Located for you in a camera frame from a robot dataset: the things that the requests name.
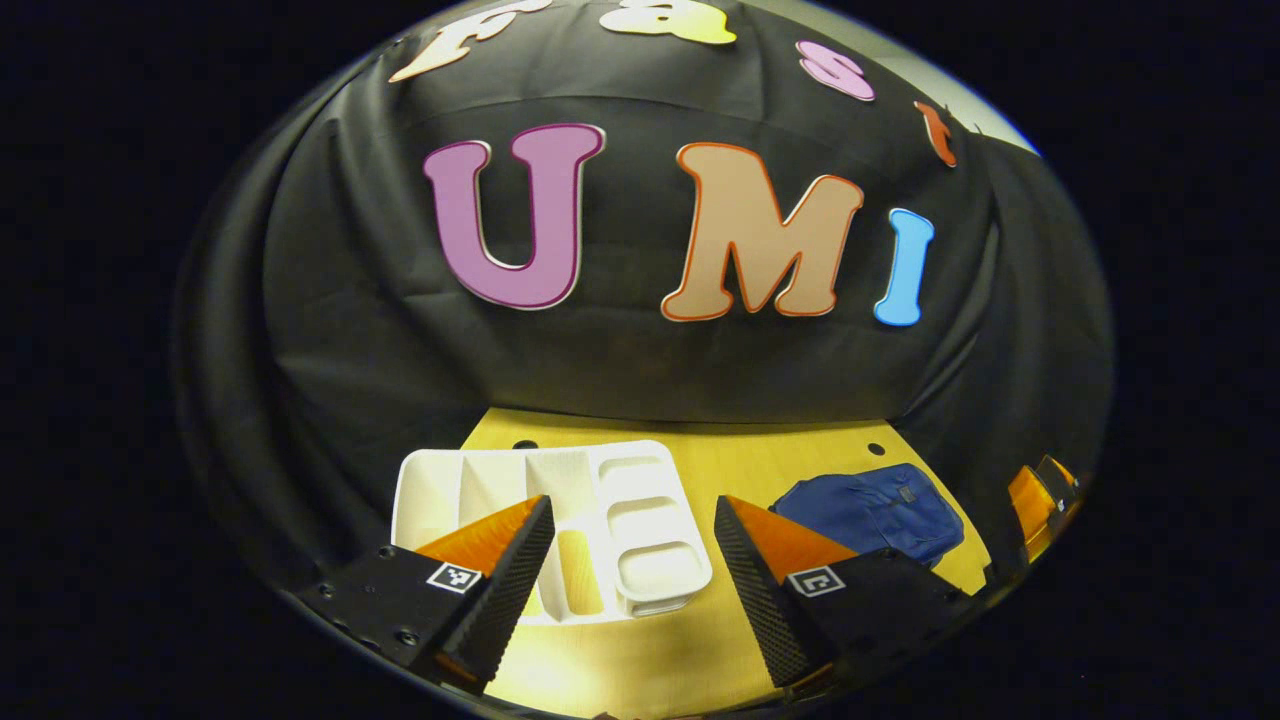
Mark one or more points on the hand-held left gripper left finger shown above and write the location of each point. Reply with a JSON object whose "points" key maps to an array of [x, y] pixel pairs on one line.
{"points": [[505, 600]]}

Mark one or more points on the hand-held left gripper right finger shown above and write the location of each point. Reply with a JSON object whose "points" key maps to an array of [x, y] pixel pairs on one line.
{"points": [[760, 600]]}

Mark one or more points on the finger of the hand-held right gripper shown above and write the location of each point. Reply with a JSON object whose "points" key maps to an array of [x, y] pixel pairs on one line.
{"points": [[1028, 500], [1060, 475]]}

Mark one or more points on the white plastic bookshelf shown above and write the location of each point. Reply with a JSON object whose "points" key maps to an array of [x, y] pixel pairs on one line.
{"points": [[650, 520]]}

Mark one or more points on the blue schoolbag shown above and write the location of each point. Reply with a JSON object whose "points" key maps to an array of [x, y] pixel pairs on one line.
{"points": [[870, 510]]}

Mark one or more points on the black backdrop cloth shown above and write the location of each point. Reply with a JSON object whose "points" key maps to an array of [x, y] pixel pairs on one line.
{"points": [[600, 370]]}

